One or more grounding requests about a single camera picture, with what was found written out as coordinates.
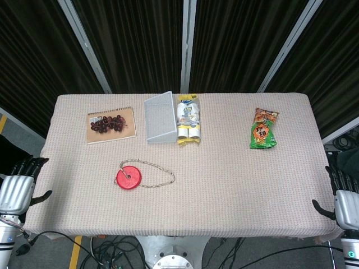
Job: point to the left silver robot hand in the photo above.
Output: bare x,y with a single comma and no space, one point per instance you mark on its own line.
15,190

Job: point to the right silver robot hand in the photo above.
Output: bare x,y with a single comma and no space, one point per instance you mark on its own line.
346,207

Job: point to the red disc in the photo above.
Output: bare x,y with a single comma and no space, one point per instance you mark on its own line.
129,177

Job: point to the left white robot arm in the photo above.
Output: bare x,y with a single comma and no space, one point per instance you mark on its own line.
7,238

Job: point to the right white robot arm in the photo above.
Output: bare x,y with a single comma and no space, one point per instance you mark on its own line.
350,249

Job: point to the yellow floor tape strip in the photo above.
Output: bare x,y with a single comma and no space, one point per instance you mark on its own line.
75,252
2,123

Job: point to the green orange snack bag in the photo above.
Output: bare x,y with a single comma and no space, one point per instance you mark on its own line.
263,130

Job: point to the dark red grape bunch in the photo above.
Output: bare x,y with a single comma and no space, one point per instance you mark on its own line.
108,123

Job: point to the brown spiral notebook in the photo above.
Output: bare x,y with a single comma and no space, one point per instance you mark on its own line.
111,124

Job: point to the beige woven tablecloth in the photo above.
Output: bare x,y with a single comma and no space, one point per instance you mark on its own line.
179,168

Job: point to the yellow white wrapped roll pack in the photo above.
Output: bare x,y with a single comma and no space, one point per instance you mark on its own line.
188,120

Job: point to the grey metal curtain frame post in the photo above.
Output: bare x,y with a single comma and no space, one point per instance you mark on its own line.
187,45
290,46
84,46

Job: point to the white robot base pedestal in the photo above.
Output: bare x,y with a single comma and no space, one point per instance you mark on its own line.
171,252

